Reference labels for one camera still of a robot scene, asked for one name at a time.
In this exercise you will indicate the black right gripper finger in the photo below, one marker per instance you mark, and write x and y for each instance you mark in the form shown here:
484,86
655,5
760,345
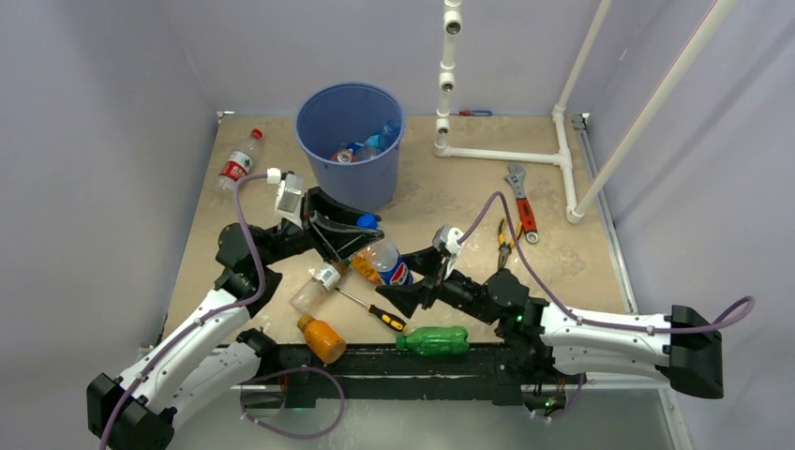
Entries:
426,262
408,298

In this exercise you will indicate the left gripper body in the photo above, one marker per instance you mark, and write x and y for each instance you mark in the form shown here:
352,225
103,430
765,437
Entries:
308,232

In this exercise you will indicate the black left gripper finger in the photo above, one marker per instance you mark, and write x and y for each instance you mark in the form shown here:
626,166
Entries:
329,208
341,237

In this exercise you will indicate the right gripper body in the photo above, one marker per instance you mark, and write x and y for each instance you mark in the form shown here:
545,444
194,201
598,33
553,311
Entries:
438,280

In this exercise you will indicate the orange pouch gold cap bottle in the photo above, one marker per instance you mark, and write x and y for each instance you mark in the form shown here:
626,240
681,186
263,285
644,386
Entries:
361,265

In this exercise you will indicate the small Pepsi bottle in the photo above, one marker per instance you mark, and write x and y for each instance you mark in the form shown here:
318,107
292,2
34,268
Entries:
387,261

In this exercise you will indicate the large Pepsi bottle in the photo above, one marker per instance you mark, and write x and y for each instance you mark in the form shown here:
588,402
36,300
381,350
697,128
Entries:
349,153

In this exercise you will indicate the green plastic bottle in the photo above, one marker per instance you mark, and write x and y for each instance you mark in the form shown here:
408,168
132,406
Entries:
435,341

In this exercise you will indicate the crushed blue label bottle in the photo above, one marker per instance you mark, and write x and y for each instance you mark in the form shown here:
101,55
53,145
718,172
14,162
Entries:
380,140

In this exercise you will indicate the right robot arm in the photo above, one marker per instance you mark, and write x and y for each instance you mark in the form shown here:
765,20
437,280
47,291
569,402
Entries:
680,347

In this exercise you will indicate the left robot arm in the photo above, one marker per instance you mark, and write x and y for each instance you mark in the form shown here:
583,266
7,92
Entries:
147,403

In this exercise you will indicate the blue plastic bin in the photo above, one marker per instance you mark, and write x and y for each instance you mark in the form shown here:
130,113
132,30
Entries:
351,134

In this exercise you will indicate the black yellow screwdriver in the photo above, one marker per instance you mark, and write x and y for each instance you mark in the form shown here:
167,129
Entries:
391,320

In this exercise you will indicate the green cap tea bottle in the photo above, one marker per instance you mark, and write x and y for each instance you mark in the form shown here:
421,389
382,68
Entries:
316,289

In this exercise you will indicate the red label clear bottle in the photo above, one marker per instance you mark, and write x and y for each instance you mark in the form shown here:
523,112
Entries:
241,160

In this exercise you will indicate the orange juice bottle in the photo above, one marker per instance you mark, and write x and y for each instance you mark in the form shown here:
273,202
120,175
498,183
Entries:
322,339

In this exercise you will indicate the red blue screwdriver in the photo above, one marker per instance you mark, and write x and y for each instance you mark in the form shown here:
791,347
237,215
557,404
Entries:
474,113

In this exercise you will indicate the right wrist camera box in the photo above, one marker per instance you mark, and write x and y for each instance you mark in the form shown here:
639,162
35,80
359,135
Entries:
447,242

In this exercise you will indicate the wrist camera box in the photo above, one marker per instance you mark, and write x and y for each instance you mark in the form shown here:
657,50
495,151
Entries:
447,242
287,192

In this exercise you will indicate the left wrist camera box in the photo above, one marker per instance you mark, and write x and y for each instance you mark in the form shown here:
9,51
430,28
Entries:
287,192

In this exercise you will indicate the yellow handled pliers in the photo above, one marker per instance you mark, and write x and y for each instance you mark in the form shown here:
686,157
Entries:
506,244

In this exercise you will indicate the red handled adjustable wrench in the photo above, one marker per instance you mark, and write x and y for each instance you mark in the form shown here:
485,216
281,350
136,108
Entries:
515,179

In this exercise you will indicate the white PVC pipe frame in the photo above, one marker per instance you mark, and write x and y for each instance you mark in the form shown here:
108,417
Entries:
575,207

